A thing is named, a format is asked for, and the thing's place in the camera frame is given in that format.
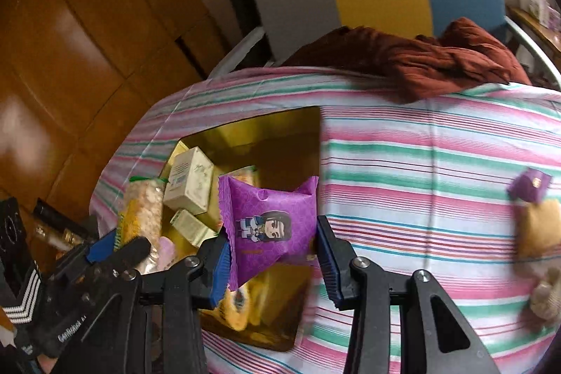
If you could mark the brown crumpled cloth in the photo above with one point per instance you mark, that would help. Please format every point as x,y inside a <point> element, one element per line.
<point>438,58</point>

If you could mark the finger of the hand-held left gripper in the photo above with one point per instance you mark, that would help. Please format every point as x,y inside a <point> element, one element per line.
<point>101,249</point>
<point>129,253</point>

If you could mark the small pale green box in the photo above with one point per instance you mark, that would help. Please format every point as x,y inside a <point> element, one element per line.
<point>193,227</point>

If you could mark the gold square tin box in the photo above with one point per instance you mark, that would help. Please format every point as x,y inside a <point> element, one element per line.
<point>271,133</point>

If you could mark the wooden side desk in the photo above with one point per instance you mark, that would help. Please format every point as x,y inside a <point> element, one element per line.
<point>539,34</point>

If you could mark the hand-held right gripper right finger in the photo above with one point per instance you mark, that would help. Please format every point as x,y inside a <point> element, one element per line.
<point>333,269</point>

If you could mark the pink green striped tablecloth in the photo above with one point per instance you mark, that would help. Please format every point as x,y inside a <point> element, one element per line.
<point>416,159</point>

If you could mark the beige textured object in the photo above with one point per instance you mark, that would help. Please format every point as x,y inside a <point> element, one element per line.
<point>548,295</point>

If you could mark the purple snack packet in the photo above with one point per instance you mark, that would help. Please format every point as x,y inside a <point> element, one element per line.
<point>271,216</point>
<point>530,185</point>

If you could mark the white green carton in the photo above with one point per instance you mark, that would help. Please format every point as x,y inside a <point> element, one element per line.
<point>190,179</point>

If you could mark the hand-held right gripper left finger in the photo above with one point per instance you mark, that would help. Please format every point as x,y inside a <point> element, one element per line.
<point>221,269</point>

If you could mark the pale pink packet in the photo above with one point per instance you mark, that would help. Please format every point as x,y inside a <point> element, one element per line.
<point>168,253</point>

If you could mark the purple pink box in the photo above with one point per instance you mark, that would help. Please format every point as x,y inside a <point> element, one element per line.
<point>551,14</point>

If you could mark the yellow sponge block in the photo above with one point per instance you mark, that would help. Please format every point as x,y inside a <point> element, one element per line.
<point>539,229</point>

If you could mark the yellow green snack packet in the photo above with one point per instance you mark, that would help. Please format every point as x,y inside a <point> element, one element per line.
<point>243,174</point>

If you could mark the clear rice cracker packet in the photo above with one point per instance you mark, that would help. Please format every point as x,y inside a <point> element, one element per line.
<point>140,207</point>

